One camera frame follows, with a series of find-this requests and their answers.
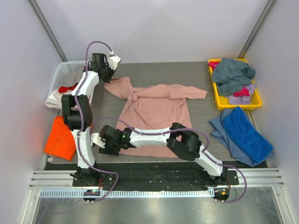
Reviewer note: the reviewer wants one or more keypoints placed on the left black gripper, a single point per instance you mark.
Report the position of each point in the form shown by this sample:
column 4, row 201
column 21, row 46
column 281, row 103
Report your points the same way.
column 105, row 75

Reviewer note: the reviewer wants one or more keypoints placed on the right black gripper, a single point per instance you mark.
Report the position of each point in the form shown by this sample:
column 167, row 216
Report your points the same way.
column 108, row 146

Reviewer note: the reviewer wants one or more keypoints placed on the pink printed t shirt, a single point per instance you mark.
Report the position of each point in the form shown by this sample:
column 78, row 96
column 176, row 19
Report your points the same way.
column 154, row 107

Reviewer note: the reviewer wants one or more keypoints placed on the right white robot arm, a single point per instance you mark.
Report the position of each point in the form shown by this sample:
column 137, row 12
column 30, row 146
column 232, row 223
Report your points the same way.
column 182, row 141

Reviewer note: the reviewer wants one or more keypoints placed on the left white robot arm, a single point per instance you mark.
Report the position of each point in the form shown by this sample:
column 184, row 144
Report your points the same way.
column 78, row 116

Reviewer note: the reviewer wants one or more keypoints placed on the grey cloth in basket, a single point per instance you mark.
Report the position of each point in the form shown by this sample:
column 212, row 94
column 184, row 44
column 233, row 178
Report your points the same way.
column 71, row 78

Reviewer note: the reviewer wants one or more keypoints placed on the white plastic basket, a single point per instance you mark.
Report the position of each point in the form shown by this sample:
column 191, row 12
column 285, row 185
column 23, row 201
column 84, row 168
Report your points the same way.
column 63, row 69

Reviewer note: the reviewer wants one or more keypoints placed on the red cloth in basket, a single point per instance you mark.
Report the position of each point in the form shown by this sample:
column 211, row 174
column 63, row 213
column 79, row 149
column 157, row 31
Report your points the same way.
column 64, row 89

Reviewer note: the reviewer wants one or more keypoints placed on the orange folded t shirt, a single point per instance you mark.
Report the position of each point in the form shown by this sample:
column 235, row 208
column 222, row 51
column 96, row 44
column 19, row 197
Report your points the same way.
column 60, row 142

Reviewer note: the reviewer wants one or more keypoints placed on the white cloth in basket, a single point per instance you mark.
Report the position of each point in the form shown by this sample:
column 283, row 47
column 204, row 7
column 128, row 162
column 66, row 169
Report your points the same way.
column 54, row 100

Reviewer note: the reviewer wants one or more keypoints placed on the blue checkered shirt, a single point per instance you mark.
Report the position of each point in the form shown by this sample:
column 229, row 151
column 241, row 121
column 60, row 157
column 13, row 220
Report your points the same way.
column 220, row 134

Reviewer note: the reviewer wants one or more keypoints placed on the grey blue t shirt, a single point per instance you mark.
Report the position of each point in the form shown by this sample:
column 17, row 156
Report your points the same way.
column 231, row 74

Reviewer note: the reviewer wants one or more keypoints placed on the lilac cloth in bin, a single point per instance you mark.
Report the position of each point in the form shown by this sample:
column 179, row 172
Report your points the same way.
column 243, row 97

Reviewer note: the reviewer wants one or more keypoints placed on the magenta cloth in bin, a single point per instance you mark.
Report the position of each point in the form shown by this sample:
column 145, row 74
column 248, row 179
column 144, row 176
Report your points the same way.
column 241, row 92

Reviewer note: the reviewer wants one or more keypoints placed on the blue folded t shirt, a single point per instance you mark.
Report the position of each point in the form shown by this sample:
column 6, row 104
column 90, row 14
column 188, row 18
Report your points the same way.
column 246, row 137

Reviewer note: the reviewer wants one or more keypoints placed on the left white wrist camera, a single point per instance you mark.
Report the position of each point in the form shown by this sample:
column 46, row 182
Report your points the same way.
column 113, row 61

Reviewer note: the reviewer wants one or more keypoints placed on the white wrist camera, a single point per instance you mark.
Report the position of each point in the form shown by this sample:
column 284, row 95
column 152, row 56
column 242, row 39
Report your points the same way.
column 97, row 140
column 113, row 61

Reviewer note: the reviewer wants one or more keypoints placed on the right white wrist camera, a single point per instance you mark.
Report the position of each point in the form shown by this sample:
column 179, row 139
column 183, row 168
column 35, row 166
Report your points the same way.
column 97, row 140

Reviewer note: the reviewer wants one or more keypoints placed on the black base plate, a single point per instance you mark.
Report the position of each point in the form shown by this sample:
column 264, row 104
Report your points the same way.
column 156, row 176

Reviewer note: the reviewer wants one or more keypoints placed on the white slotted cable duct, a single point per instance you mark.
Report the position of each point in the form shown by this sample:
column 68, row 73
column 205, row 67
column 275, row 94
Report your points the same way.
column 92, row 193

